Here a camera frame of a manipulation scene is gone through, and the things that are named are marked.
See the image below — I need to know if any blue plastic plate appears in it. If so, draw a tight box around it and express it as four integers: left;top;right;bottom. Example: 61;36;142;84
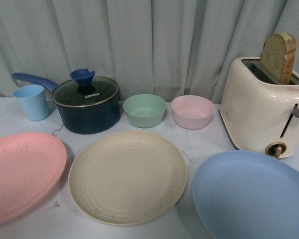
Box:
192;151;299;239

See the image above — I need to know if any pink plastic plate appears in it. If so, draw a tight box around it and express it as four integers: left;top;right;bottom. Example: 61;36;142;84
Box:
0;132;67;225

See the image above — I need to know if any green plastic bowl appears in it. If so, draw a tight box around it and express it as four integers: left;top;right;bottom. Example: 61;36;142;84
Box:
123;94;166;128

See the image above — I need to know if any pink plastic bowl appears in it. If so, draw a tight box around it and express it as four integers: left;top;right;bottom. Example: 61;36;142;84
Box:
171;95;215;129

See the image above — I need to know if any dark blue saucepan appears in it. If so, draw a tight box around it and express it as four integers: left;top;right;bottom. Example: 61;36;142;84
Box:
12;73;121;134

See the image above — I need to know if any cream plastic plate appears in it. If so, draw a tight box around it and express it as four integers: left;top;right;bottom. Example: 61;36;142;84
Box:
68;131;188;226

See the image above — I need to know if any glass pot lid blue knob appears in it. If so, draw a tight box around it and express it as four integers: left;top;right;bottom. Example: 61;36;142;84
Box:
52;69;119;108

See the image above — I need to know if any grey curtain backdrop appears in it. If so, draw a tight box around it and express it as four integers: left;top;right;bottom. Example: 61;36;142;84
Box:
0;0;299;103

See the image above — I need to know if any cream white toaster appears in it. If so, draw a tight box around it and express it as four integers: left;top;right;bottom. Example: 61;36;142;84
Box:
219;57;299;159

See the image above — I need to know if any light blue plastic cup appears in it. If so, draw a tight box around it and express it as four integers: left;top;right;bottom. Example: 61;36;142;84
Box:
13;85;49;121

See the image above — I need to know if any slice of bread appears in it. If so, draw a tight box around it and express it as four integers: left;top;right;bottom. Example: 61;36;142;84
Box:
260;32;297;85

